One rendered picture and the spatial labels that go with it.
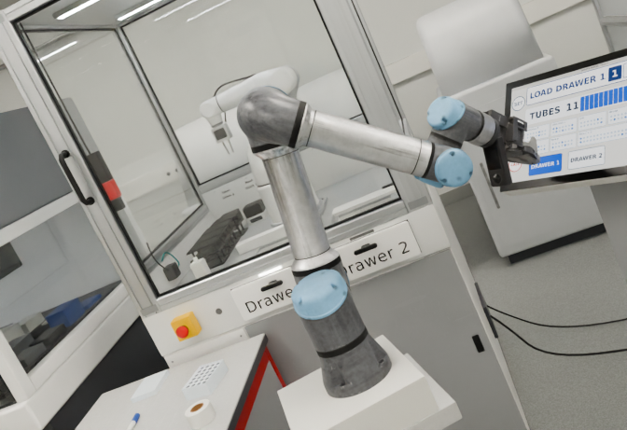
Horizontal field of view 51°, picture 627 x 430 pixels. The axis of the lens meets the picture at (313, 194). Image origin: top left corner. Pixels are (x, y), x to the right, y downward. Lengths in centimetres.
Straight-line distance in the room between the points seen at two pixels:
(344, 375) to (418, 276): 75
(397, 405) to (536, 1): 414
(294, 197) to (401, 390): 46
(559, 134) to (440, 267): 57
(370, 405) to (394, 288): 79
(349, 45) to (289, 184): 62
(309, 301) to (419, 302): 81
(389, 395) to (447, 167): 46
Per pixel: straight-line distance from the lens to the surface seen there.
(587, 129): 170
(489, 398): 226
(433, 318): 211
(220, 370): 198
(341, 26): 191
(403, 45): 510
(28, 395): 227
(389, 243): 199
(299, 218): 143
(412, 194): 197
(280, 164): 141
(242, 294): 210
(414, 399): 135
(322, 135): 128
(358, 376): 137
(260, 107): 129
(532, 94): 183
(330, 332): 134
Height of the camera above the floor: 148
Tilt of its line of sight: 11 degrees down
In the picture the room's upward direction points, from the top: 25 degrees counter-clockwise
